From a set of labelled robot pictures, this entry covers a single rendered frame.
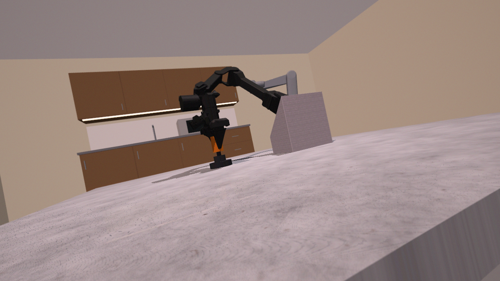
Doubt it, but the orange knob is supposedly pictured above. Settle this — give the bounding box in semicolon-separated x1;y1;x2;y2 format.
210;136;224;153

